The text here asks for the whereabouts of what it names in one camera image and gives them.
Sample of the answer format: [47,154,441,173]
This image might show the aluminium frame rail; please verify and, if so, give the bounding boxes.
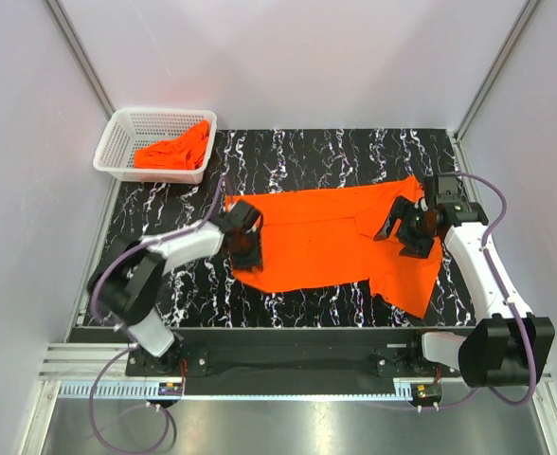
[36,343,554,402]

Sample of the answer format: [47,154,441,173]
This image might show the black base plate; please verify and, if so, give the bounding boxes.
[135,328,437,375]

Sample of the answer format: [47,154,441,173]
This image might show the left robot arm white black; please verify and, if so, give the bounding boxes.
[87,217,262,375]

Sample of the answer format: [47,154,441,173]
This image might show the orange t shirt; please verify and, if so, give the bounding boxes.
[233,176,442,318]

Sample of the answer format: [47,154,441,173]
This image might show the connector box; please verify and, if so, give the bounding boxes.
[158,382,183,396]
[412,384,442,400]

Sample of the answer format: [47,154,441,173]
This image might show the white plastic basket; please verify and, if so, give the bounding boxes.
[93,107,217,185]

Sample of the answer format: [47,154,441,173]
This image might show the black marble pattern mat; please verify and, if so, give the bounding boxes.
[94,129,476,329]

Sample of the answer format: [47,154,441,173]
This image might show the purple cable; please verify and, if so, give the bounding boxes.
[86,177,227,451]
[368,171,540,412]

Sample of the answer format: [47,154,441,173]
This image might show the orange t shirts in basket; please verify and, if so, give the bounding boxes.
[134,120,210,171]

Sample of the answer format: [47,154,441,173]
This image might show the right connector box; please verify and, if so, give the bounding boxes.
[412,384,442,400]

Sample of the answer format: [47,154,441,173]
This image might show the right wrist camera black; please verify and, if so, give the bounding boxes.
[423,174,466,209]

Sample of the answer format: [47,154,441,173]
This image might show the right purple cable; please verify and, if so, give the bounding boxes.
[368,171,540,412]

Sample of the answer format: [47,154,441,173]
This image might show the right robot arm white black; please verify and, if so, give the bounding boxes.
[375,195,555,391]

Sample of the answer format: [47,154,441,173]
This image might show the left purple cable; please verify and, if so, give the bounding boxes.
[86,177,227,451]

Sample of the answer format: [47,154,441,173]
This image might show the left connector box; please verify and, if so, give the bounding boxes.
[158,382,183,396]

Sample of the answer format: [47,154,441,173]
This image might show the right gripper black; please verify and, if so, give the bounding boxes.
[372,195,437,261]

